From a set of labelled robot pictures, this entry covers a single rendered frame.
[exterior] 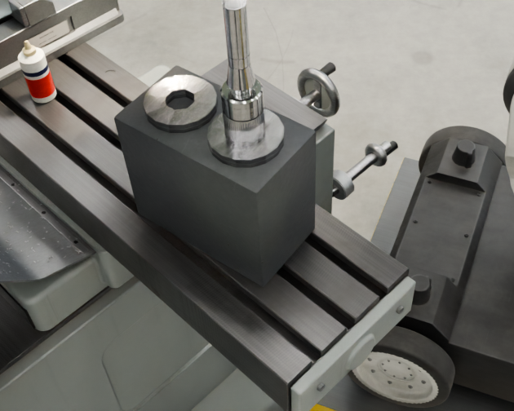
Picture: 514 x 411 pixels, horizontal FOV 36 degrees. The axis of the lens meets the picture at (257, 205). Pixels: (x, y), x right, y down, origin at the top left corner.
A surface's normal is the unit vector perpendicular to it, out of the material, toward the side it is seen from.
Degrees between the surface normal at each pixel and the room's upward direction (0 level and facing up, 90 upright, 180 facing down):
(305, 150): 90
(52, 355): 90
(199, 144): 0
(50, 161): 0
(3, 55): 90
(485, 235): 0
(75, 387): 90
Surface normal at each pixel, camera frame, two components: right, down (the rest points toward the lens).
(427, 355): 0.41, -0.40
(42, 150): -0.05, -0.65
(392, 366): -0.39, 0.72
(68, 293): 0.70, 0.52
